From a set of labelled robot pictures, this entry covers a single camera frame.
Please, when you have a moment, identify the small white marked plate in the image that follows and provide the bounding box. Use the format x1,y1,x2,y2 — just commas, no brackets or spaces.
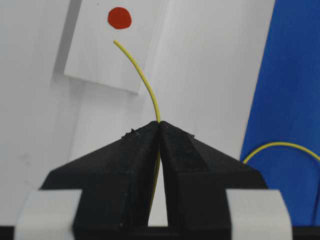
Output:
64,0,164,94

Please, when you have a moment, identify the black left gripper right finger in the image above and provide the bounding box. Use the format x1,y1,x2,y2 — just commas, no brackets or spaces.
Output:
158,120,293,240

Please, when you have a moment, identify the blue table cloth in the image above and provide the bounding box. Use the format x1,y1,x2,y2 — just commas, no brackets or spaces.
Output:
240,0,320,226

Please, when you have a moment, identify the yellow solder wire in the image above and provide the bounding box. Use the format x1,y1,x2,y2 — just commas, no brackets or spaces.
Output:
113,39,320,226

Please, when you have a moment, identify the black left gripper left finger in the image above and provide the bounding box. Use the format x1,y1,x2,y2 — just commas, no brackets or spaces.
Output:
14,120,161,240

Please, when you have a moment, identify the large white base board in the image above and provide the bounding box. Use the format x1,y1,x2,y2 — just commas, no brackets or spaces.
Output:
0,0,275,226

